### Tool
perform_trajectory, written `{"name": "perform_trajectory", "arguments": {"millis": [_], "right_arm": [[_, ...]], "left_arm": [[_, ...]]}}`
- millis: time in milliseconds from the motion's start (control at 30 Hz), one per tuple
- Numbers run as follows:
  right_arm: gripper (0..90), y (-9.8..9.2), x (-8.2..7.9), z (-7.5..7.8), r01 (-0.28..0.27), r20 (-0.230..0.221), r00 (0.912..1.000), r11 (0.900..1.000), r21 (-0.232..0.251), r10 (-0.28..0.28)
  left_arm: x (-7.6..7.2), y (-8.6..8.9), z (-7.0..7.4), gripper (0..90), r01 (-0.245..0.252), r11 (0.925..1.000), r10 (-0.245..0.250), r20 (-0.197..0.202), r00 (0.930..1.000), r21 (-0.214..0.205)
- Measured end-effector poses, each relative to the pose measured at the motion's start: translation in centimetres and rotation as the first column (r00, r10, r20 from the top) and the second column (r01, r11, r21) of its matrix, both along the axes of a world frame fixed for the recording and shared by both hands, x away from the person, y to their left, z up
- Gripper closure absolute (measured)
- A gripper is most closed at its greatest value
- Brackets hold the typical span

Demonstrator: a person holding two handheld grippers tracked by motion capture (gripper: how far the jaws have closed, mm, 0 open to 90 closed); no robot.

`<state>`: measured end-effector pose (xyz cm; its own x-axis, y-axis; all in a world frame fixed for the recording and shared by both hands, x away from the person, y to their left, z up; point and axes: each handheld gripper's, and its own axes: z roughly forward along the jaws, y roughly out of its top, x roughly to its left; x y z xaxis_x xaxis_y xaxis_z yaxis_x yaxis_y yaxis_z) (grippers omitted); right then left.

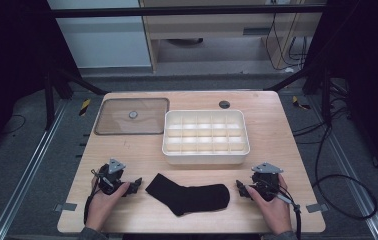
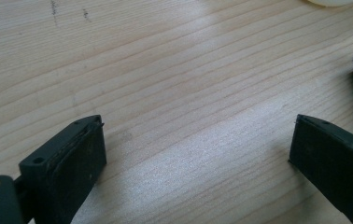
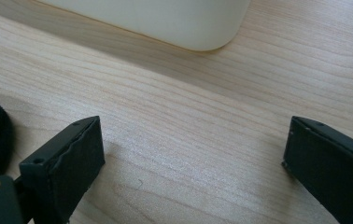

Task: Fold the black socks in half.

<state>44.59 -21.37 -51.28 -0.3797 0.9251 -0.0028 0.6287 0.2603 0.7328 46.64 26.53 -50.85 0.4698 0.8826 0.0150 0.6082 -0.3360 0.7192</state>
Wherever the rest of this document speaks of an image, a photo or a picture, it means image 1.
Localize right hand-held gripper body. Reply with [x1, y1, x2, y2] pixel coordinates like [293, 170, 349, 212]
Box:
[250, 162, 285, 202]

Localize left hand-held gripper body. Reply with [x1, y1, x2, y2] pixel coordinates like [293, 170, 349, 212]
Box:
[95, 158, 134, 196]

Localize black sock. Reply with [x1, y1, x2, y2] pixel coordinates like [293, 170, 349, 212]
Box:
[145, 172, 231, 217]

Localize white divided storage box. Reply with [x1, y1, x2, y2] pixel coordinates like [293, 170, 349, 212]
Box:
[161, 109, 252, 166]

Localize person's left hand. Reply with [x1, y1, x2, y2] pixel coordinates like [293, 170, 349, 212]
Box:
[85, 181, 132, 232]

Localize person's right hand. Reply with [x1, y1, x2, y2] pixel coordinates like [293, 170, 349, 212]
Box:
[244, 174, 293, 236]

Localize transparent box lid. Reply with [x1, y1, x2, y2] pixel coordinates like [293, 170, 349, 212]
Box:
[93, 97, 171, 136]

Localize yellow black striped tape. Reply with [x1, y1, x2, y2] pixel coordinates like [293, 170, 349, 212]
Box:
[78, 98, 92, 117]
[291, 95, 312, 111]

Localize black metal stand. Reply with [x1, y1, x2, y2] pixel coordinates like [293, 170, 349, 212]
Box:
[42, 62, 110, 132]
[262, 62, 334, 127]

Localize white cabinet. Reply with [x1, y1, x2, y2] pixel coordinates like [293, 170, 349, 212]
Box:
[46, 0, 153, 70]

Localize dark curtain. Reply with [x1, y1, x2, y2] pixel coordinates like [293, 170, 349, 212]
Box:
[304, 0, 378, 186]
[0, 0, 82, 164]

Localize wooden cabinet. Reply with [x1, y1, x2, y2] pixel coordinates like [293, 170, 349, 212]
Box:
[138, 0, 325, 73]

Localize black horizontal bar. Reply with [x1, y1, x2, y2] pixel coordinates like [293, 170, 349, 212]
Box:
[48, 4, 329, 19]

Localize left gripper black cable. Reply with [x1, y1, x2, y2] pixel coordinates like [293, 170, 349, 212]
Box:
[83, 169, 102, 225]

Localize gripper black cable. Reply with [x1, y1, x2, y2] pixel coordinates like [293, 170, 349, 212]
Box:
[83, 169, 102, 225]
[266, 186, 303, 240]

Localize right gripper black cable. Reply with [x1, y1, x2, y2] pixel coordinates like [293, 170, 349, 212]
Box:
[266, 186, 303, 240]

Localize grey metal bracket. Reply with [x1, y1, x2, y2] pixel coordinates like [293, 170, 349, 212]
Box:
[53, 202, 78, 213]
[305, 202, 330, 214]

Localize aluminium floor rail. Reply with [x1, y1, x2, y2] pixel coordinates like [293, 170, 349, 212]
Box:
[0, 99, 69, 240]
[310, 96, 378, 240]

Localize thin black floor cable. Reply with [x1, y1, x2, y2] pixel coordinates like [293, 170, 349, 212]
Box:
[0, 113, 27, 136]

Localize looped black floor cable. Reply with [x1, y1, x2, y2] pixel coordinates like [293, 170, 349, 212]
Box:
[311, 123, 378, 221]

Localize hanging black cables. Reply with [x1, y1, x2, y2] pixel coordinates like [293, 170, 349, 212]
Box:
[264, 12, 309, 72]

